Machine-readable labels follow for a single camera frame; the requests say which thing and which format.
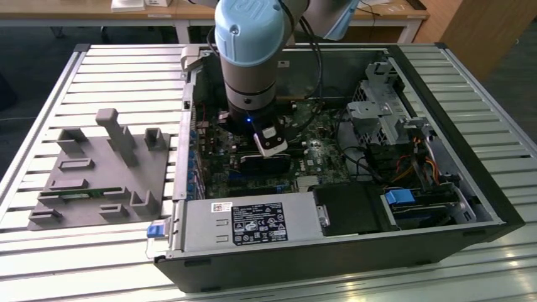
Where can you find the grey power supply unit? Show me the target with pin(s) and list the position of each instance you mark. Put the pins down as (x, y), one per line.
(201, 226)

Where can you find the black RAM slot white clips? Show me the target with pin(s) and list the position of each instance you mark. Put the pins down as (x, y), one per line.
(268, 162)

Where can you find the blue disk carrier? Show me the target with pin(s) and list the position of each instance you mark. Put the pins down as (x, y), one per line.
(398, 196)

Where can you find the wooden desk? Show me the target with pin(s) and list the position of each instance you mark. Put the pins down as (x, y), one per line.
(84, 17)

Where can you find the grey parts rack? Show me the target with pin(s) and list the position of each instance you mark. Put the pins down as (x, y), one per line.
(104, 176)

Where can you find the wooden cabinet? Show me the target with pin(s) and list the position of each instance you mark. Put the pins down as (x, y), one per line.
(482, 31)

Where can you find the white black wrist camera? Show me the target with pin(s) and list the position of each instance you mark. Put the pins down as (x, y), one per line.
(271, 141)

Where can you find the silver finned heatsink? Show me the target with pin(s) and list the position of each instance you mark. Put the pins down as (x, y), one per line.
(307, 182)

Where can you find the blue case latch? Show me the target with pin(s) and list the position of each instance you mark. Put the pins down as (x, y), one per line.
(156, 229)

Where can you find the green RAM stick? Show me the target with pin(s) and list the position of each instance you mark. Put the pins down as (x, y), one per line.
(96, 192)

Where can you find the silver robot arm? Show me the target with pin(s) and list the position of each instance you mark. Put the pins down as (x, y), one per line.
(247, 81)

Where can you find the green motherboard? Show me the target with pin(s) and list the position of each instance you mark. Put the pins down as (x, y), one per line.
(330, 163)

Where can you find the white box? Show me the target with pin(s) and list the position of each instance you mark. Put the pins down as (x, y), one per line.
(125, 5)
(156, 3)

